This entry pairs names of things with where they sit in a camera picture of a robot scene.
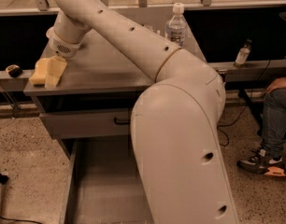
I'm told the person leg in jeans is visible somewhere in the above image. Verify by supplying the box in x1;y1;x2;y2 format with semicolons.
261;88;286;159

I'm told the person's hand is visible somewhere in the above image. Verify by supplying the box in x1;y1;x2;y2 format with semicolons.
265;77;286;93

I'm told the open grey middle drawer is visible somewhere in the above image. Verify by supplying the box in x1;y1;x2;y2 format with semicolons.
59;135;153;224

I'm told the yellow sponge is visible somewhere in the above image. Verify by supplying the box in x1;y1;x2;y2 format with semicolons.
29;58;50;86

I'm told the upright clear water bottle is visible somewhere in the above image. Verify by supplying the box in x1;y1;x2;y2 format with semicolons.
165;3;187;47

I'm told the closed drawer with black handle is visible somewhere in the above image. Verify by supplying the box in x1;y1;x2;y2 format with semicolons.
40;108;130;139

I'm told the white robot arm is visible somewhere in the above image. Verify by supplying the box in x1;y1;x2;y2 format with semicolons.
48;0;238;224

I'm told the black yellow tape measure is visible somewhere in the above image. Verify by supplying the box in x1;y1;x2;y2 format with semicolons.
6;64;22;77

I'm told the black orange sneaker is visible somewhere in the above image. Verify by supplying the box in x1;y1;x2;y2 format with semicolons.
236;148;286;177

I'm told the small bottle on ledge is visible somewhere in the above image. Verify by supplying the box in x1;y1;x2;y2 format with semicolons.
234;39;252;68

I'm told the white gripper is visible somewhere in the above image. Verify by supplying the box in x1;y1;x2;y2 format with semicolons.
45;27;80;89

